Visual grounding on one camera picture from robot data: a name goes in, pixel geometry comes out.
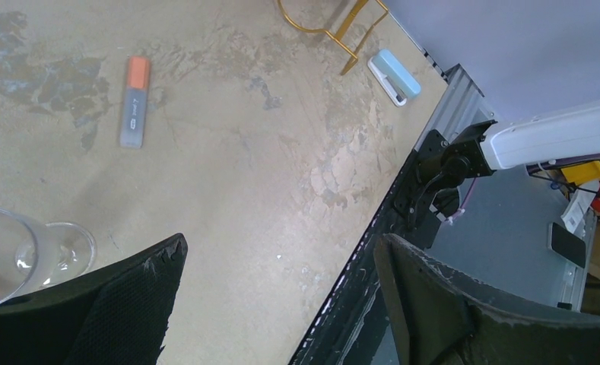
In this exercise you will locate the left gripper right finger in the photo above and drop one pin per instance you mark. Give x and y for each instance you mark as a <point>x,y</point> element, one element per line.
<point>439,315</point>

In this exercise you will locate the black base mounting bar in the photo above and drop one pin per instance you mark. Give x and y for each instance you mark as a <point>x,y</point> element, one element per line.
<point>352,326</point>

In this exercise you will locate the grey orange highlighter marker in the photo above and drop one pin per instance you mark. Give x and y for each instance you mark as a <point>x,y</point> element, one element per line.
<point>134,106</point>

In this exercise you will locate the black smartphone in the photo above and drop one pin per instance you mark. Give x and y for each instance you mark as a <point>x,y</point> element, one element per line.
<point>567,245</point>

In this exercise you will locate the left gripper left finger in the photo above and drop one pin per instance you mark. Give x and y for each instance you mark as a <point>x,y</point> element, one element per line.
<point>118,314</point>

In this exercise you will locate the gold wire glass rack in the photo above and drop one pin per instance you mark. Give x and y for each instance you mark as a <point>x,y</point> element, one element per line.
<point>338,36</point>

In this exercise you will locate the clear wine glass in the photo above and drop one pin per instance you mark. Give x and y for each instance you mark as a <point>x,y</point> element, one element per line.
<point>35,255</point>

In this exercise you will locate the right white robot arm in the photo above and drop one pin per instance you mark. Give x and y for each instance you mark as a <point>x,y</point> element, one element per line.
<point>566,136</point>

